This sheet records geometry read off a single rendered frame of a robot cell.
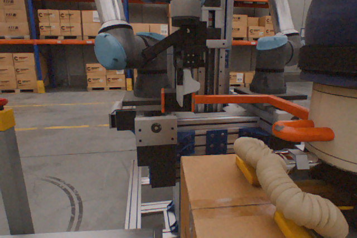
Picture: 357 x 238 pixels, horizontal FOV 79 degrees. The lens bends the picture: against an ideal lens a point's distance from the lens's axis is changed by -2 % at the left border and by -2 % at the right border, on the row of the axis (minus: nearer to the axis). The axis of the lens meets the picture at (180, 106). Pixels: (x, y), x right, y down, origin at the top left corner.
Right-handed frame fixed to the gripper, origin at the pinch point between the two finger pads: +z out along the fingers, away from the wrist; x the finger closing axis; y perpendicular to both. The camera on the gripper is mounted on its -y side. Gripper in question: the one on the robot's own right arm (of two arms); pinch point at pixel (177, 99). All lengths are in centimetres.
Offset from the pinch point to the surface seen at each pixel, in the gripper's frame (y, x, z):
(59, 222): -81, 84, 108
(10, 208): -64, 21, 47
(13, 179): -61, 21, 34
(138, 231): -13, 7, 48
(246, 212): 9.5, -28.1, 13.3
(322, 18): 19.1, -26.4, -17.1
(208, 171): 5.8, -14.7, 13.3
